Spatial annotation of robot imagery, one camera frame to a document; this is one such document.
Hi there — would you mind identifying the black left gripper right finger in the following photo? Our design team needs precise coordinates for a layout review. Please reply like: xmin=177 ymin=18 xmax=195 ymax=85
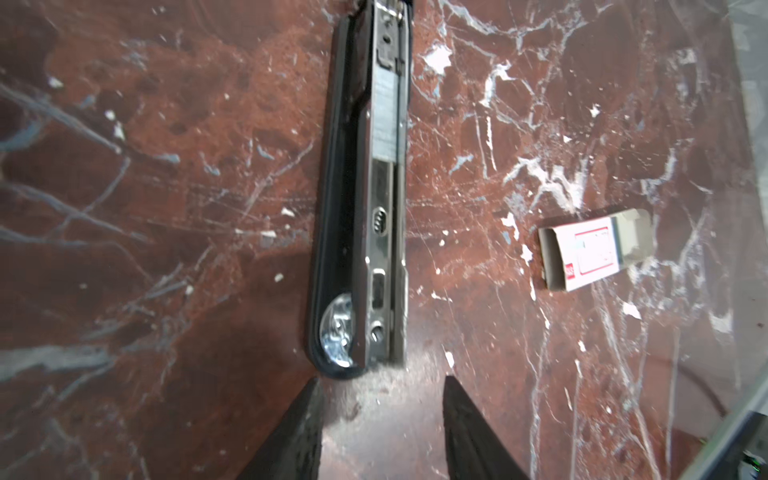
xmin=442 ymin=376 xmax=528 ymax=480

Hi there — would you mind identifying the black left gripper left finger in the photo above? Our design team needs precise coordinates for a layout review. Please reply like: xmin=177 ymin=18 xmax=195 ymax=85
xmin=236 ymin=378 xmax=325 ymax=480

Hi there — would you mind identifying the white red staple box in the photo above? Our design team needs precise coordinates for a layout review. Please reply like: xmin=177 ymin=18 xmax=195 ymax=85
xmin=539 ymin=208 xmax=654 ymax=292

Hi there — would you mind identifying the silver staple strip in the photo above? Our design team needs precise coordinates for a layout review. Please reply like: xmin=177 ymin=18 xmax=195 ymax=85
xmin=371 ymin=64 xmax=399 ymax=163

